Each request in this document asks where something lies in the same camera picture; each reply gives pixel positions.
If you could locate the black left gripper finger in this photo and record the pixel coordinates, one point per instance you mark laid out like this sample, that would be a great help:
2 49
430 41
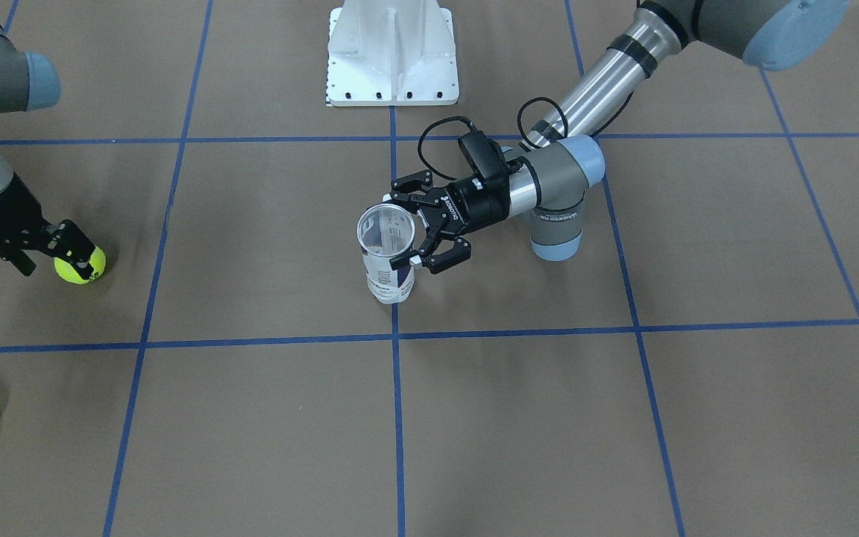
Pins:
410 193
436 253

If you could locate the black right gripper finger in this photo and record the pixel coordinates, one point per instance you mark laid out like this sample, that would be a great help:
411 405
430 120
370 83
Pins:
22 262
66 241

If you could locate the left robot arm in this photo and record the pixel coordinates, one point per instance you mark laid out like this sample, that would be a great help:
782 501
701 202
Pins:
546 177

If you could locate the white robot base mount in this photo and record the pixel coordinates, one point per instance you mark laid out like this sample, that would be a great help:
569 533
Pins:
391 53

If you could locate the yellow tennis ball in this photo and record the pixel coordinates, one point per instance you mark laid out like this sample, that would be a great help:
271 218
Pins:
82 273

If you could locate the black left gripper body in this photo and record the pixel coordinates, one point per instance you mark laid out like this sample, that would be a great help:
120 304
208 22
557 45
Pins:
476 202

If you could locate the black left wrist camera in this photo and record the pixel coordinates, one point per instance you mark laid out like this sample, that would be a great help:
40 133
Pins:
485 158

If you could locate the white blue tennis ball can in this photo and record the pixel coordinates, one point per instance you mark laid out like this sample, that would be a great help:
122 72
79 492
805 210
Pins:
386 233

